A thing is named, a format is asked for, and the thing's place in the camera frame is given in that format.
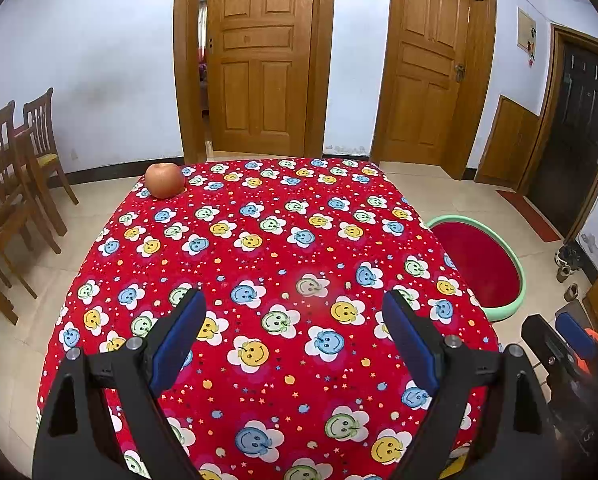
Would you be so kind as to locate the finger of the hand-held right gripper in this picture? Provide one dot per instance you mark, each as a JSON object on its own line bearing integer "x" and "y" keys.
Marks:
{"x": 546, "y": 345}
{"x": 579, "y": 337}

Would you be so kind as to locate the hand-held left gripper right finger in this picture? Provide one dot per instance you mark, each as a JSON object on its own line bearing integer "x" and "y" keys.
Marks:
{"x": 411, "y": 347}

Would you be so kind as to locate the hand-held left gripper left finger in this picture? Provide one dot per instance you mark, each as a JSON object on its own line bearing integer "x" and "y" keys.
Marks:
{"x": 176, "y": 347}

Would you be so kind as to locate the red basin with green rim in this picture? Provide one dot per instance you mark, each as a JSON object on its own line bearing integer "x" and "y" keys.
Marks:
{"x": 479, "y": 260}

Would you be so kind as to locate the grey floor mat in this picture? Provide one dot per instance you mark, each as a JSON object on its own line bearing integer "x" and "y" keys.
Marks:
{"x": 573, "y": 307}

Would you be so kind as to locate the beige shoe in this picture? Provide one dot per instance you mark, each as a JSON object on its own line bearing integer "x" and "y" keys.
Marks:
{"x": 565, "y": 273}
{"x": 571, "y": 292}

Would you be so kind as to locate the pair of dark sneakers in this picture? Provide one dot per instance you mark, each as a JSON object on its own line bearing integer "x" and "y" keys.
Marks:
{"x": 570, "y": 254}

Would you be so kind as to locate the orange printed carton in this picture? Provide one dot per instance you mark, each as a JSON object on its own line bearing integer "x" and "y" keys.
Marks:
{"x": 451, "y": 466}

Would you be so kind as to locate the red door mat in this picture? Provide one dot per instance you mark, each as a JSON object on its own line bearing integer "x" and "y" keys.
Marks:
{"x": 529, "y": 215}

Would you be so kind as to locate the red smiley flower tablecloth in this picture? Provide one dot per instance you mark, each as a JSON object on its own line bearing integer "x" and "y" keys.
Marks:
{"x": 279, "y": 240}

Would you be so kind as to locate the orange-red apple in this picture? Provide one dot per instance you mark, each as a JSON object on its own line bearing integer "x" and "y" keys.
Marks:
{"x": 165, "y": 180}

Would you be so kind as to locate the dark entrance door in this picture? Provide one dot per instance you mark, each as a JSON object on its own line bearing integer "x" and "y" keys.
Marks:
{"x": 579, "y": 135}

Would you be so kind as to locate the wooden chair with yellow cushion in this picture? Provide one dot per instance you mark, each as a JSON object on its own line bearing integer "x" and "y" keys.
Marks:
{"x": 41, "y": 125}

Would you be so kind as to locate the wooden dining table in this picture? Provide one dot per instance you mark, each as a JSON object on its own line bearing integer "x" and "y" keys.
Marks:
{"x": 24, "y": 134}

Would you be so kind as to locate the closed wooden door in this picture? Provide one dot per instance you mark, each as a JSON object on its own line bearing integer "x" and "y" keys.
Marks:
{"x": 424, "y": 60}

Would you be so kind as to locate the open wooden door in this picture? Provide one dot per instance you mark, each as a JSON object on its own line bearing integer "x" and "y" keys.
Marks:
{"x": 259, "y": 60}

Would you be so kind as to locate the low wooden wall panel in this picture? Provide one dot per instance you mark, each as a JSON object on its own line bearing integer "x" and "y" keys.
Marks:
{"x": 506, "y": 145}

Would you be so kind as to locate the beige wall plaque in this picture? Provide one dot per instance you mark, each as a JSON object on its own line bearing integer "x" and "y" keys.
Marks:
{"x": 525, "y": 30}

